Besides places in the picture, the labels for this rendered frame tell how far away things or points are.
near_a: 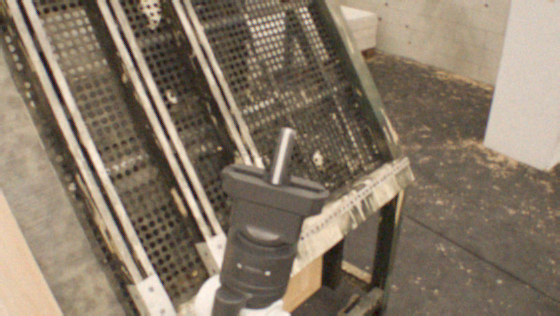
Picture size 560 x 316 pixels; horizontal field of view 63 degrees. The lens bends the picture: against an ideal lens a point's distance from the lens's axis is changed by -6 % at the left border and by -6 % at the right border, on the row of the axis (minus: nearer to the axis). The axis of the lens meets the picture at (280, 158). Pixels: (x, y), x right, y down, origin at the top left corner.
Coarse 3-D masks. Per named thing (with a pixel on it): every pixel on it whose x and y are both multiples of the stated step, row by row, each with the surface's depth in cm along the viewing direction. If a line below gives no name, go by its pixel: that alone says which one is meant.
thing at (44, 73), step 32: (0, 0) 115; (32, 32) 117; (32, 64) 114; (64, 96) 117; (64, 128) 116; (96, 160) 119; (96, 192) 117; (128, 224) 121; (128, 256) 119; (128, 288) 124; (160, 288) 123
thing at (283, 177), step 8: (288, 136) 54; (288, 144) 54; (288, 152) 54; (280, 160) 55; (288, 160) 55; (280, 168) 55; (288, 168) 57; (280, 176) 55; (288, 176) 56; (280, 184) 55; (288, 184) 56
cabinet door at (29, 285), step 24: (0, 192) 108; (0, 216) 107; (0, 240) 106; (24, 240) 109; (0, 264) 105; (24, 264) 108; (0, 288) 104; (24, 288) 107; (48, 288) 110; (0, 312) 103; (24, 312) 106; (48, 312) 109
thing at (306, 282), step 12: (312, 264) 213; (204, 276) 159; (300, 276) 209; (312, 276) 217; (288, 288) 205; (300, 288) 213; (312, 288) 221; (288, 300) 208; (300, 300) 216; (288, 312) 211
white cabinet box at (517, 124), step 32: (512, 0) 345; (544, 0) 326; (512, 32) 353; (544, 32) 333; (512, 64) 361; (544, 64) 341; (512, 96) 369; (544, 96) 349; (512, 128) 378; (544, 128) 356; (544, 160) 364
